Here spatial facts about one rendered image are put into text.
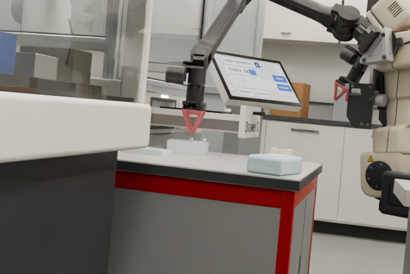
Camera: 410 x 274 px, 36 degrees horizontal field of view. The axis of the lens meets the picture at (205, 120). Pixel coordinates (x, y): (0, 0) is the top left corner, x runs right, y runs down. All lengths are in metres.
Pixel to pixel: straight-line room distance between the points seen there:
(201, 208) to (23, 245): 0.54
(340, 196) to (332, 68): 1.28
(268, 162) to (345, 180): 3.59
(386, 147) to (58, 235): 1.34
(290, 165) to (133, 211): 0.41
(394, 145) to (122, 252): 1.07
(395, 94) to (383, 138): 0.16
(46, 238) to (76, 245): 0.14
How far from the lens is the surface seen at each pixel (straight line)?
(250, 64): 3.30
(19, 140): 1.00
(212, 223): 1.58
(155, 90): 2.24
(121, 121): 1.34
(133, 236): 1.65
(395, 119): 2.35
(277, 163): 1.53
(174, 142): 2.00
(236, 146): 3.21
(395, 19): 2.35
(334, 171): 5.11
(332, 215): 5.15
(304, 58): 5.83
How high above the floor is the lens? 0.91
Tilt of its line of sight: 1 degrees down
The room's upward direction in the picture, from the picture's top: 5 degrees clockwise
